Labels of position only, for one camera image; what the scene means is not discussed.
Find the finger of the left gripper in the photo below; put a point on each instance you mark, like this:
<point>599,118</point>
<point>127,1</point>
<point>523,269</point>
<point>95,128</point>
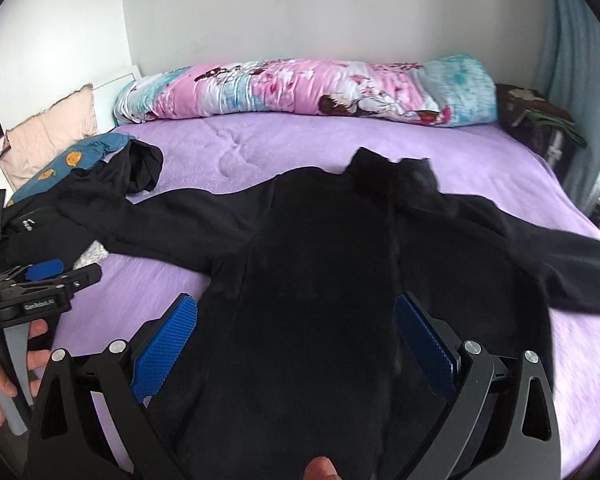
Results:
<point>82,278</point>
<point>44,270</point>

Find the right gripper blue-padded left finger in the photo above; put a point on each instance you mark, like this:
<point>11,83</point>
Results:
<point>90,421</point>

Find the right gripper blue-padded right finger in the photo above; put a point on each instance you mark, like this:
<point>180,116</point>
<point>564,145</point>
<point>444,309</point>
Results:
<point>499,419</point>

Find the black fleece garment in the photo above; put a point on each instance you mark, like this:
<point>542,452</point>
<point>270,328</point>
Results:
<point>295,354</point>

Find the black clothing pile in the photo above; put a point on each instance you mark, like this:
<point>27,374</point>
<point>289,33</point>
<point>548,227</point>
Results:
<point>60,223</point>

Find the dark suitcase with clothes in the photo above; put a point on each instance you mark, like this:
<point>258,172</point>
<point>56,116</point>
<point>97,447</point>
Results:
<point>545,129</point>

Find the person's right hand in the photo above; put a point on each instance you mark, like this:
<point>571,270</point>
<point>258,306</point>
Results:
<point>320,468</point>

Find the pink pillow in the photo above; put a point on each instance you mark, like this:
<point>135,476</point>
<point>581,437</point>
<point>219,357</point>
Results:
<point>35,142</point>

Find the purple fleece bed blanket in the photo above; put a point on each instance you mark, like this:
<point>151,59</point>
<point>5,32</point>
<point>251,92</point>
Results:
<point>227,153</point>

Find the pink blue floral rolled quilt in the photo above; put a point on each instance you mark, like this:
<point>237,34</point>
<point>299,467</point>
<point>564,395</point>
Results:
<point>448,92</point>

